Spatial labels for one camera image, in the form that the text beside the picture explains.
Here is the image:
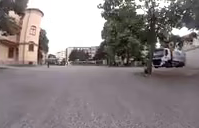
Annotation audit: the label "grey distant building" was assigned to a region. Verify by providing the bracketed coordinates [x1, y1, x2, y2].
[55, 45, 100, 63]

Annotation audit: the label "dark distant trees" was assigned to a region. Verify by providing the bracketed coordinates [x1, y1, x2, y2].
[68, 46, 108, 63]

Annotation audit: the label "grey asphalt ground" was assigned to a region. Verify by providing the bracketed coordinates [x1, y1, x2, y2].
[0, 63, 199, 128]

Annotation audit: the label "tall green tree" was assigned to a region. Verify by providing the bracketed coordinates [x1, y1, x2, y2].
[97, 0, 185, 76]

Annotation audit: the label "dark tree behind building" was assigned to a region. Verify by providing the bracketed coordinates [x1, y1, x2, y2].
[37, 28, 50, 65]

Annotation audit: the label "white truck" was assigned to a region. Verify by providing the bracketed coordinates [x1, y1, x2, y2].
[152, 47, 187, 69]

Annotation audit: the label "pink building with tower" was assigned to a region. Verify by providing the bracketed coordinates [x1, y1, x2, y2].
[0, 7, 45, 66]

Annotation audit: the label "overhanging dark tree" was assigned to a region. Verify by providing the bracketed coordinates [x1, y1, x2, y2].
[0, 0, 30, 41]

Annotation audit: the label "pale wall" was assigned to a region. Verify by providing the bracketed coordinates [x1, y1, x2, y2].
[181, 32, 199, 69]

